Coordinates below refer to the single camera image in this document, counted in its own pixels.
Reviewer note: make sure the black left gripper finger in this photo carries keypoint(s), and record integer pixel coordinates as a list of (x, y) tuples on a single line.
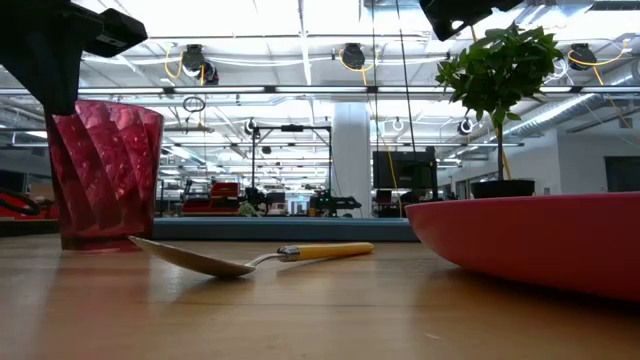
[(55, 90)]

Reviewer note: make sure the red plastic plate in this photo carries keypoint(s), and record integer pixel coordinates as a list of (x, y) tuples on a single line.
[(525, 240)]

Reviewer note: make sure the red faceted plastic cup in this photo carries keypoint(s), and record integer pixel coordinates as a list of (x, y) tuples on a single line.
[(105, 175)]

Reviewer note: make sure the blue plastic tray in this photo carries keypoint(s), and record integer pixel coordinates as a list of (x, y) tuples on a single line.
[(280, 229)]

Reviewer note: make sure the green leafy potted plant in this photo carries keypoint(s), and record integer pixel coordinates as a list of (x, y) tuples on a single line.
[(500, 70)]

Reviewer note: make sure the black computer monitor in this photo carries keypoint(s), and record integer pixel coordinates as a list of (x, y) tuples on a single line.
[(404, 170)]

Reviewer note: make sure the white square pillar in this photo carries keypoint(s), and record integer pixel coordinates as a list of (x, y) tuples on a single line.
[(352, 160)]

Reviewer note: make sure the black plant pot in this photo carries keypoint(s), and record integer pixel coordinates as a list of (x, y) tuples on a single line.
[(502, 189)]

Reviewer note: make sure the black metal frame stand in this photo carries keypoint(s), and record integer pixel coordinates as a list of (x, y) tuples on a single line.
[(253, 160)]

